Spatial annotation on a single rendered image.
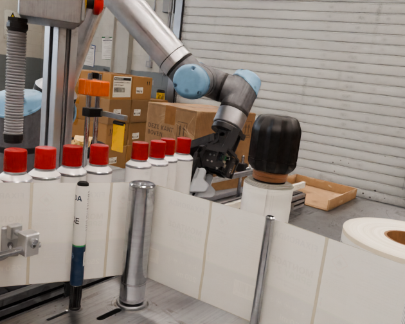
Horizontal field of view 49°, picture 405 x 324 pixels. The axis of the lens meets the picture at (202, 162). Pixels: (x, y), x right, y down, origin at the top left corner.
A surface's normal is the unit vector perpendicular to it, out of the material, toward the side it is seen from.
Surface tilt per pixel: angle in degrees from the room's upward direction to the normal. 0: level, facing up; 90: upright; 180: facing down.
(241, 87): 64
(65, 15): 90
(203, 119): 90
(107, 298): 0
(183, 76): 92
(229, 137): 60
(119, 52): 90
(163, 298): 0
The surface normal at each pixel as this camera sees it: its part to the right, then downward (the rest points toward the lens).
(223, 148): -0.45, -0.41
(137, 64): -0.50, 0.11
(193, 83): -0.19, 0.20
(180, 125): -0.69, 0.06
